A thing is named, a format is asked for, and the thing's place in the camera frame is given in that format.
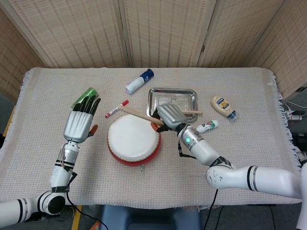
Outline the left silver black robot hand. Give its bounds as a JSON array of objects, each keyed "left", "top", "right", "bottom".
[{"left": 63, "top": 97, "right": 101, "bottom": 144}]

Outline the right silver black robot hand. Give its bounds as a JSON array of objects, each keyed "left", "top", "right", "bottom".
[{"left": 151, "top": 103, "right": 189, "bottom": 132}]

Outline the stainless steel rectangular tray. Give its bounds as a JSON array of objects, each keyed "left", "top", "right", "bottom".
[{"left": 146, "top": 88, "right": 199, "bottom": 122}]

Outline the small white green bottle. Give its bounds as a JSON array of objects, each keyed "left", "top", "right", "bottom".
[{"left": 196, "top": 119, "right": 219, "bottom": 134}]

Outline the green drink can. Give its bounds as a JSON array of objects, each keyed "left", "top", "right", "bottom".
[{"left": 71, "top": 87, "right": 99, "bottom": 108}]

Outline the red white marker pen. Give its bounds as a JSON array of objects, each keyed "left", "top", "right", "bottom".
[{"left": 105, "top": 99, "right": 130, "bottom": 119}]

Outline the red drum white skin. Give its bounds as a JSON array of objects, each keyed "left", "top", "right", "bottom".
[{"left": 107, "top": 113, "right": 162, "bottom": 173}]

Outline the white bottle blue cap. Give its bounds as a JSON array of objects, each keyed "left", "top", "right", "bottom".
[{"left": 124, "top": 69, "right": 154, "bottom": 95}]

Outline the beige mayonnaise squeeze bottle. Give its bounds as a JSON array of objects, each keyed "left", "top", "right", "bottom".
[{"left": 210, "top": 95, "right": 238, "bottom": 123}]

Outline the beige woven tablecloth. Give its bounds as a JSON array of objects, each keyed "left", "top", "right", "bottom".
[{"left": 0, "top": 67, "right": 302, "bottom": 209}]

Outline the dark sneaker shoe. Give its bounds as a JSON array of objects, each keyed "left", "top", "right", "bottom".
[{"left": 42, "top": 206, "right": 75, "bottom": 222}]

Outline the blue padded seat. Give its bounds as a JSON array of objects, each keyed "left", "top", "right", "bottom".
[{"left": 99, "top": 205, "right": 202, "bottom": 230}]

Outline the white power strip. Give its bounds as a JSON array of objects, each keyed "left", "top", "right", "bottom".
[{"left": 286, "top": 111, "right": 303, "bottom": 121}]

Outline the black box on floor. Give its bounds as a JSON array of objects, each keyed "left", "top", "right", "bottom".
[{"left": 291, "top": 131, "right": 307, "bottom": 151}]

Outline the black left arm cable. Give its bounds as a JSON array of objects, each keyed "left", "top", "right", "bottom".
[{"left": 65, "top": 191, "right": 109, "bottom": 230}]

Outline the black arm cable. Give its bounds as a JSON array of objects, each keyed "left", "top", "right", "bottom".
[
  {"left": 177, "top": 141, "right": 219, "bottom": 230},
  {"left": 65, "top": 191, "right": 109, "bottom": 230}
]

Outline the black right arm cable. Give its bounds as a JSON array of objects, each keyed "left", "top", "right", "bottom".
[{"left": 177, "top": 141, "right": 219, "bottom": 230}]

